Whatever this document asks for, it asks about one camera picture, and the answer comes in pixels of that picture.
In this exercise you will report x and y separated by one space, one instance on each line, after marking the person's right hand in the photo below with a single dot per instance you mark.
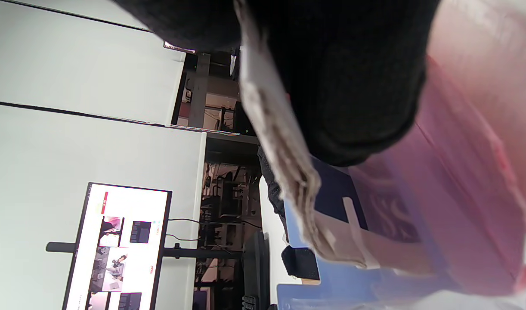
353 86

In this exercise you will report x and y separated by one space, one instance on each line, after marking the person's left hand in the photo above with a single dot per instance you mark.
299 262

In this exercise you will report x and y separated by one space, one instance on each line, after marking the newspaper material with blue banner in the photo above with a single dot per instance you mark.
280 137

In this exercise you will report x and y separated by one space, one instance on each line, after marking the pink paper material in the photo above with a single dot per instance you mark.
469 206

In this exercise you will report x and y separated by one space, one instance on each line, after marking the black computer monitor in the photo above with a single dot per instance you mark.
116 249

